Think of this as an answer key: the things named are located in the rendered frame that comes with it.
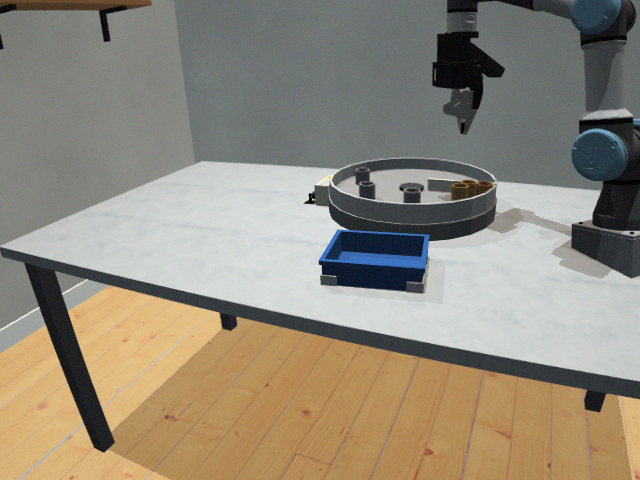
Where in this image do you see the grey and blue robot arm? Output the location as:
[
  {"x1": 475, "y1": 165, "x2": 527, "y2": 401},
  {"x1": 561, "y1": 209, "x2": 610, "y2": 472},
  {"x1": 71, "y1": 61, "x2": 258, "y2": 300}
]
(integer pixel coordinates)
[{"x1": 447, "y1": 0, "x2": 640, "y2": 231}]

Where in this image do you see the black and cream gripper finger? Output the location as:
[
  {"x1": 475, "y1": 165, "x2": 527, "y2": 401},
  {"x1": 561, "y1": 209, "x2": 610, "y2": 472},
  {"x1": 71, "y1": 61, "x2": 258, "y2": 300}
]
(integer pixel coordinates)
[
  {"x1": 452, "y1": 73, "x2": 483, "y2": 135},
  {"x1": 443, "y1": 89, "x2": 465, "y2": 134}
]

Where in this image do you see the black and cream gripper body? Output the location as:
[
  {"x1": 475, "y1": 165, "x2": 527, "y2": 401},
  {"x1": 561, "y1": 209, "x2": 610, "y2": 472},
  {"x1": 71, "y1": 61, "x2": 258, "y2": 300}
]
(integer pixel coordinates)
[{"x1": 432, "y1": 32, "x2": 482, "y2": 89}]

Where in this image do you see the bronze bushing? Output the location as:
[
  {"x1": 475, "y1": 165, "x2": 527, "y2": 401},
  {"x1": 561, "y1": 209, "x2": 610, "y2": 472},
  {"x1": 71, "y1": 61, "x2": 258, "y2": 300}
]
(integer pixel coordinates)
[
  {"x1": 476, "y1": 181, "x2": 493, "y2": 196},
  {"x1": 461, "y1": 180, "x2": 477, "y2": 198},
  {"x1": 451, "y1": 183, "x2": 469, "y2": 201}
]

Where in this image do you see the grey round turntable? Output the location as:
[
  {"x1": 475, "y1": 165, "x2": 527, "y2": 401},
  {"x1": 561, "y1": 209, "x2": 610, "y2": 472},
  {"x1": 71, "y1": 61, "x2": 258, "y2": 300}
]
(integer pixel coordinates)
[{"x1": 304, "y1": 158, "x2": 497, "y2": 241}]

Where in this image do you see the grey metal bushing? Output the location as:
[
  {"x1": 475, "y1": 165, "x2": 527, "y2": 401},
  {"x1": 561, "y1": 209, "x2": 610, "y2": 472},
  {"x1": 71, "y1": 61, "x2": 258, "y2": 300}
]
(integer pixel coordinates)
[
  {"x1": 404, "y1": 188, "x2": 421, "y2": 203},
  {"x1": 355, "y1": 168, "x2": 370, "y2": 185},
  {"x1": 359, "y1": 181, "x2": 375, "y2": 200}
]

